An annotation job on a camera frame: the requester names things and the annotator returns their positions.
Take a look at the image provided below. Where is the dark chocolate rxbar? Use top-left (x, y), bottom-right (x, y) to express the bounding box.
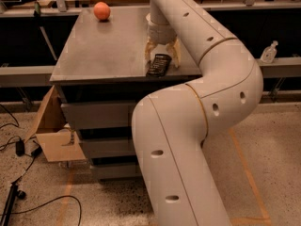
top-left (146, 54), bottom-right (172, 77)

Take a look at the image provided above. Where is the grey drawer cabinet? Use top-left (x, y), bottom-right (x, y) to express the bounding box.
top-left (51, 6), bottom-right (200, 180)

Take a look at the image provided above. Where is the black power adapter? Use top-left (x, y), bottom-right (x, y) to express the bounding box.
top-left (15, 139), bottom-right (24, 156)

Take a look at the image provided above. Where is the clear sanitizer bottle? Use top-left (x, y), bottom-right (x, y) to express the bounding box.
top-left (261, 40), bottom-right (278, 63)

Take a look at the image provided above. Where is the black floor cable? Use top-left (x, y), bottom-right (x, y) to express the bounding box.
top-left (0, 104), bottom-right (83, 226)

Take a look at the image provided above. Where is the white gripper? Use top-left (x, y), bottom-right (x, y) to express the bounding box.
top-left (144, 14), bottom-right (181, 68)

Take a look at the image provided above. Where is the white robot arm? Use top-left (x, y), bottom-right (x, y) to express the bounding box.
top-left (132, 0), bottom-right (263, 226)

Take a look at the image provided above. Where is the cardboard box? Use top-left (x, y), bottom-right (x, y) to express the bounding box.
top-left (24, 87), bottom-right (86, 162)

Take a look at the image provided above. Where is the orange fruit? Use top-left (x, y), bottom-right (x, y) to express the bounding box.
top-left (93, 2), bottom-right (111, 21)

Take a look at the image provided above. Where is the black stand leg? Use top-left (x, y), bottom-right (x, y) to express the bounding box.
top-left (0, 183), bottom-right (26, 226)

